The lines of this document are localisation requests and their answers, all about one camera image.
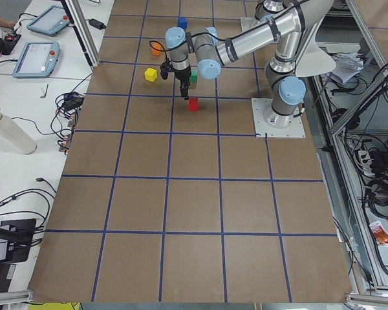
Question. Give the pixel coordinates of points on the red wooden block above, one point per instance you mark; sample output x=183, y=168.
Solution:
x=193, y=104

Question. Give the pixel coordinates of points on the teach pendant tablet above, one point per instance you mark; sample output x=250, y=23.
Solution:
x=50, y=22
x=37, y=60

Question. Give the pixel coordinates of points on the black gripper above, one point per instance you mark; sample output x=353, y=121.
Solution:
x=181, y=76

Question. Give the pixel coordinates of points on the orange wooden block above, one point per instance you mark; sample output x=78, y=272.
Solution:
x=156, y=49

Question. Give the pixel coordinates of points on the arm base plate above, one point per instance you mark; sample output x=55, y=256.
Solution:
x=268, y=124
x=248, y=23

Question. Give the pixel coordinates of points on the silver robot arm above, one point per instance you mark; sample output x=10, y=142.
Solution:
x=266, y=7
x=290, y=25

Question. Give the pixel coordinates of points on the near teach pendant tablet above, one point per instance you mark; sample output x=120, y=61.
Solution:
x=37, y=60

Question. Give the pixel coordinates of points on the black power adapter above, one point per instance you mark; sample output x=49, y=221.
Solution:
x=97, y=24

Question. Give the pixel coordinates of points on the white cylindrical bottle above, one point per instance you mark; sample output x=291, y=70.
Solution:
x=14, y=135

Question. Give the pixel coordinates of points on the blue wooden block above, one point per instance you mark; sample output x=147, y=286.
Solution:
x=182, y=22

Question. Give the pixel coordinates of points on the red snack packet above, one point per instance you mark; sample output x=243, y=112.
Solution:
x=379, y=233

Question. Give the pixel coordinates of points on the yellow wooden block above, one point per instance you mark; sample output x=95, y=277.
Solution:
x=151, y=74

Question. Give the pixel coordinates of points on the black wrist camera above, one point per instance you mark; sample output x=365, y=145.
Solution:
x=165, y=69

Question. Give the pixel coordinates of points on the black laptop device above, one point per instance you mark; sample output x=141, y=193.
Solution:
x=16, y=238

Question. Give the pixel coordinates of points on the white chair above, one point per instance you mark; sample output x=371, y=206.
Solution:
x=311, y=60

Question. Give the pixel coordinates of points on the green wooden block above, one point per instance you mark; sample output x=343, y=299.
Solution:
x=194, y=76

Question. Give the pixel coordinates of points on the far teach pendant tablet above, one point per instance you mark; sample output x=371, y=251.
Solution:
x=50, y=22

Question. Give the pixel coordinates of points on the metal allen key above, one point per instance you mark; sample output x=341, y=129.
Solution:
x=43, y=91

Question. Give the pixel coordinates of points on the aluminium frame post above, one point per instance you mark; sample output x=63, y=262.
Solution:
x=77, y=20

